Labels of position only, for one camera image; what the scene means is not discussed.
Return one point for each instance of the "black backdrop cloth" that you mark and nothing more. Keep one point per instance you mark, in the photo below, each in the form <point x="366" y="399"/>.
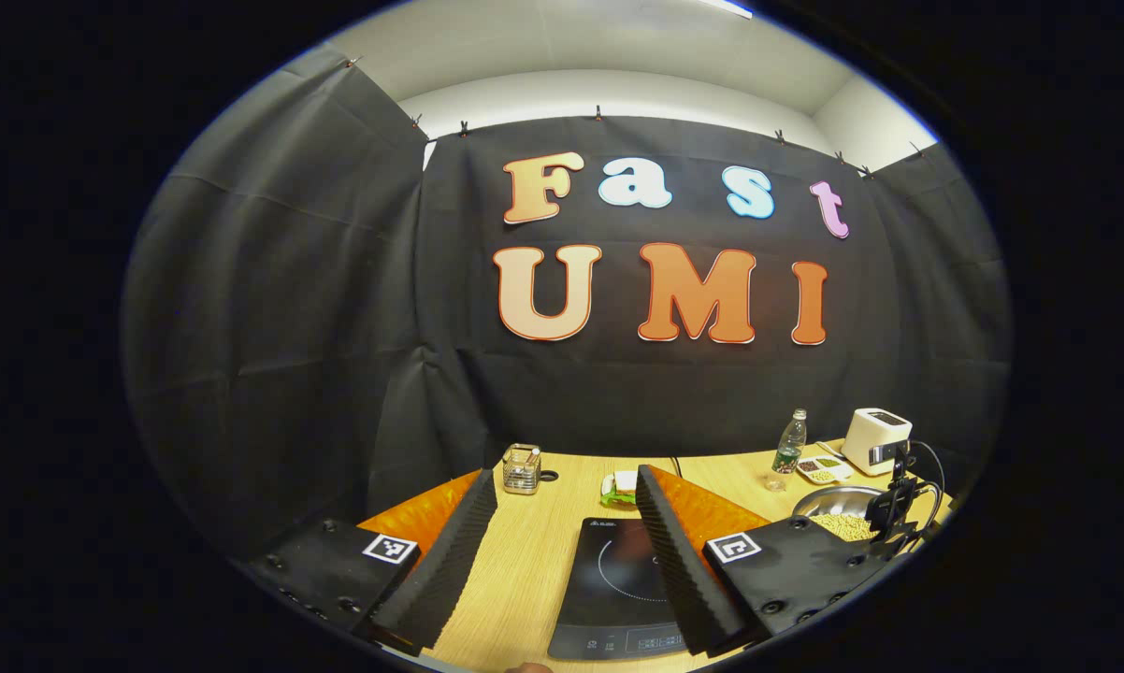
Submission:
<point x="291" y="327"/>

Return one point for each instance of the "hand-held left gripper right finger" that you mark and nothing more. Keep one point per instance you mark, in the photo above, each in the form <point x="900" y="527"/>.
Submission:
<point x="684" y="570"/>

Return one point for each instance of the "heap of soybeans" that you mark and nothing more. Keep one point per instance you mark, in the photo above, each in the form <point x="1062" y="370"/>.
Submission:
<point x="847" y="526"/>

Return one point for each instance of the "sandwich with lettuce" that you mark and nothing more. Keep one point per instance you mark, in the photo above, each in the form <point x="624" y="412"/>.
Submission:
<point x="626" y="483"/>

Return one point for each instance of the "ceiling light panel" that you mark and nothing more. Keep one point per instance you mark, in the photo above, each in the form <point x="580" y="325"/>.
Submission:
<point x="726" y="7"/>

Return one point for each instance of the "white divided tray with beans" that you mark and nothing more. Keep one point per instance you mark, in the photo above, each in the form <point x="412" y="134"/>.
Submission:
<point x="824" y="470"/>

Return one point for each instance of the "white toaster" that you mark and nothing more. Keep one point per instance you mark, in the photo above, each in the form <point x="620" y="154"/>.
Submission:
<point x="866" y="444"/>

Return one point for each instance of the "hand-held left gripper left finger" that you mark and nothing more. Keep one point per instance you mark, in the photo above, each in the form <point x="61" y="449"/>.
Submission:
<point x="450" y="561"/>

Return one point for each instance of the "clear plastic water bottle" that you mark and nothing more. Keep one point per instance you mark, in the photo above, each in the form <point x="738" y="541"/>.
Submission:
<point x="787" y="458"/>

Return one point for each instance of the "black induction cooktop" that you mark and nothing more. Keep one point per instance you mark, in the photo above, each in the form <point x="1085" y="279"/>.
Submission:
<point x="609" y="579"/>

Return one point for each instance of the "small metal mesh holder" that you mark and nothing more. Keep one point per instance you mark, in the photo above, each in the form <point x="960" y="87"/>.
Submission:
<point x="522" y="472"/>

